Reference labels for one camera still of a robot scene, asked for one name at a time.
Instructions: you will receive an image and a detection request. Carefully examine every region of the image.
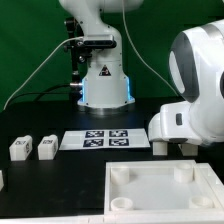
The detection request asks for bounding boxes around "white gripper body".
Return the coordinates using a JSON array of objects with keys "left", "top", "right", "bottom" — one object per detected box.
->
[{"left": 148, "top": 101, "right": 202, "bottom": 145}]

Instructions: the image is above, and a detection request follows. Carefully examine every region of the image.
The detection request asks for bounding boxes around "white square tabletop with sockets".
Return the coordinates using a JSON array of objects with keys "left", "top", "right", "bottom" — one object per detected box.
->
[{"left": 104, "top": 160, "right": 224, "bottom": 214}]

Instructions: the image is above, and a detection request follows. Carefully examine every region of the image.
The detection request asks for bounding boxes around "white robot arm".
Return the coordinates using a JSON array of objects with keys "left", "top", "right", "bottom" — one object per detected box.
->
[{"left": 59, "top": 0, "right": 224, "bottom": 145}]

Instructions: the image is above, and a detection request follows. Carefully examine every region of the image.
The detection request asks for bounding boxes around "white sheet with four tags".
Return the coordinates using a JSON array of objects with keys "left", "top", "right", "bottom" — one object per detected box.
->
[{"left": 60, "top": 129, "right": 150, "bottom": 150}]

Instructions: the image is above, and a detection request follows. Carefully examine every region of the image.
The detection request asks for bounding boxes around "black cable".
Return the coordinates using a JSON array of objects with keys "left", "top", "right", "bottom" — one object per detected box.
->
[{"left": 3, "top": 83, "right": 73, "bottom": 111}]

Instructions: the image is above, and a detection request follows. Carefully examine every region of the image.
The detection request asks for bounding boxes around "black camera on stand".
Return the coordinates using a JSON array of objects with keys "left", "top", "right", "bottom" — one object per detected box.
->
[{"left": 64, "top": 17, "right": 117, "bottom": 99}]

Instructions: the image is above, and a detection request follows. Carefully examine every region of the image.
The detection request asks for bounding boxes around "white cable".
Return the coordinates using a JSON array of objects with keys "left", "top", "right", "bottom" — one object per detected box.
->
[{"left": 2, "top": 36, "right": 84, "bottom": 111}]

